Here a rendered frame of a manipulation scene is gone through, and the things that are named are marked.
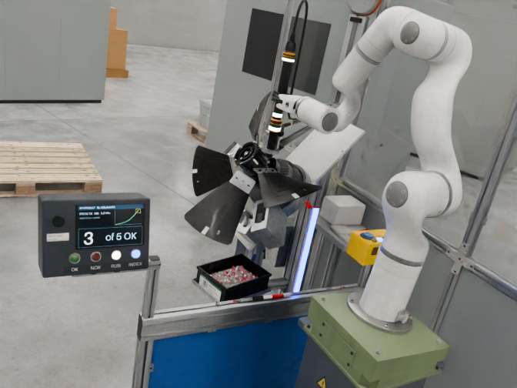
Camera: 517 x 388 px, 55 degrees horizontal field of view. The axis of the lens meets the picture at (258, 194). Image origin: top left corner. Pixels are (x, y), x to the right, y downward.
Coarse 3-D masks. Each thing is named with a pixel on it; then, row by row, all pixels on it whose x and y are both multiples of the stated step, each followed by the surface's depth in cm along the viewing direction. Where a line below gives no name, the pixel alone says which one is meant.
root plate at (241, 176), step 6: (234, 174) 195; (240, 174) 195; (234, 180) 194; (240, 180) 194; (246, 180) 195; (252, 180) 195; (240, 186) 194; (246, 186) 194; (252, 186) 194; (246, 192) 193
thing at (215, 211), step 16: (224, 192) 192; (240, 192) 192; (192, 208) 192; (208, 208) 190; (224, 208) 190; (240, 208) 190; (192, 224) 189; (208, 224) 188; (224, 224) 187; (224, 240) 185
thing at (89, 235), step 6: (90, 228) 121; (96, 228) 122; (78, 234) 120; (84, 234) 121; (90, 234) 122; (96, 234) 122; (78, 240) 120; (84, 240) 121; (90, 240) 122; (96, 240) 123; (78, 246) 121; (84, 246) 121; (90, 246) 122; (96, 246) 123
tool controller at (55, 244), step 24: (120, 192) 134; (48, 216) 116; (72, 216) 119; (96, 216) 122; (120, 216) 125; (144, 216) 128; (48, 240) 117; (72, 240) 120; (120, 240) 125; (144, 240) 128; (48, 264) 118; (72, 264) 121; (96, 264) 124; (120, 264) 126; (144, 264) 130
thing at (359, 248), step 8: (352, 232) 178; (360, 232) 179; (376, 232) 181; (384, 232) 183; (352, 240) 179; (360, 240) 175; (368, 240) 174; (352, 248) 179; (360, 248) 175; (368, 248) 172; (352, 256) 179; (360, 256) 175; (368, 256) 174; (376, 256) 176; (368, 264) 175
